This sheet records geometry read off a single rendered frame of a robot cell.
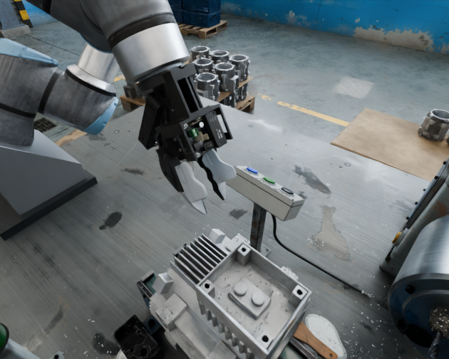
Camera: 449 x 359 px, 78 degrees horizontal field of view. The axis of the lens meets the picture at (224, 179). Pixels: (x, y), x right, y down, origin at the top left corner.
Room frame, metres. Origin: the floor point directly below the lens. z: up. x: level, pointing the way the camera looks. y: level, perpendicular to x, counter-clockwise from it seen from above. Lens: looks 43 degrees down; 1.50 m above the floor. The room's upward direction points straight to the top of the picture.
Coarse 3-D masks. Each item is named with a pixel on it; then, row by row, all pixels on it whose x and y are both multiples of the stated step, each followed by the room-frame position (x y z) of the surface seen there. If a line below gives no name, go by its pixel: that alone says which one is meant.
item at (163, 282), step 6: (210, 234) 0.30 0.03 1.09; (216, 234) 0.30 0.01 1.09; (222, 234) 0.30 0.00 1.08; (216, 240) 0.29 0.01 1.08; (222, 240) 0.30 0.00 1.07; (162, 276) 0.22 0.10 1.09; (168, 276) 0.22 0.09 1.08; (156, 282) 0.21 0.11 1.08; (162, 282) 0.21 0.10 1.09; (168, 282) 0.21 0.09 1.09; (156, 288) 0.20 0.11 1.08; (162, 288) 0.20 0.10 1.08; (168, 288) 0.21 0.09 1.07; (306, 306) 0.18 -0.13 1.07
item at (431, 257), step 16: (432, 224) 0.33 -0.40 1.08; (448, 224) 0.31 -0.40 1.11; (416, 240) 0.32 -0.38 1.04; (432, 240) 0.28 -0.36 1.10; (448, 240) 0.27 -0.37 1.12; (416, 256) 0.26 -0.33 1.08; (432, 256) 0.24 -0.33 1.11; (448, 256) 0.23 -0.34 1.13; (400, 272) 0.25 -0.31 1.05; (416, 272) 0.22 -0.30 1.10; (432, 272) 0.21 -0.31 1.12; (448, 272) 0.20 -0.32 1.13; (400, 288) 0.22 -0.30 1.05; (416, 288) 0.21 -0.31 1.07; (432, 288) 0.20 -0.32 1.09; (448, 288) 0.19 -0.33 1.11; (400, 304) 0.21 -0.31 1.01; (416, 304) 0.19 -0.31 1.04; (432, 304) 0.19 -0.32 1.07; (448, 304) 0.18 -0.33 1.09; (400, 320) 0.20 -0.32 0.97; (416, 320) 0.18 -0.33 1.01; (432, 320) 0.16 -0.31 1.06; (448, 320) 0.16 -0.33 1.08; (416, 336) 0.17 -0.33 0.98; (432, 336) 0.16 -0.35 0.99; (448, 336) 0.14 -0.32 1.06; (448, 352) 0.14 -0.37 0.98
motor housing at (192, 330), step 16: (208, 240) 0.28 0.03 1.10; (224, 240) 0.31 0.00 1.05; (192, 256) 0.24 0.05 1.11; (208, 256) 0.24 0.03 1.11; (224, 256) 0.25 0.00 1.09; (176, 272) 0.23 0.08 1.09; (192, 272) 0.23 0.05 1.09; (208, 272) 0.22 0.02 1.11; (176, 288) 0.21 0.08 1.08; (192, 288) 0.20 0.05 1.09; (160, 304) 0.19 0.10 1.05; (192, 304) 0.18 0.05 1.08; (176, 320) 0.16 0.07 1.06; (192, 320) 0.16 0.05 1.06; (176, 336) 0.15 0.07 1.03; (192, 336) 0.14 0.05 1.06; (208, 336) 0.14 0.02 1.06; (224, 336) 0.14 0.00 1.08; (288, 336) 0.17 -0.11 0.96; (192, 352) 0.13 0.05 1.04; (208, 352) 0.12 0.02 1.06
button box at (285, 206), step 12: (240, 168) 0.49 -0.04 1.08; (228, 180) 0.48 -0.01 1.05; (240, 180) 0.47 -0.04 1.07; (252, 180) 0.46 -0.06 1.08; (264, 180) 0.46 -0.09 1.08; (240, 192) 0.45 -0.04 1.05; (252, 192) 0.44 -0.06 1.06; (264, 192) 0.43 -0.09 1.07; (276, 192) 0.41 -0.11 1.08; (264, 204) 0.41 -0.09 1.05; (276, 204) 0.40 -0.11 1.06; (288, 204) 0.39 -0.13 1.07; (300, 204) 0.41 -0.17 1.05; (276, 216) 0.38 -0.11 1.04; (288, 216) 0.38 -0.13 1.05
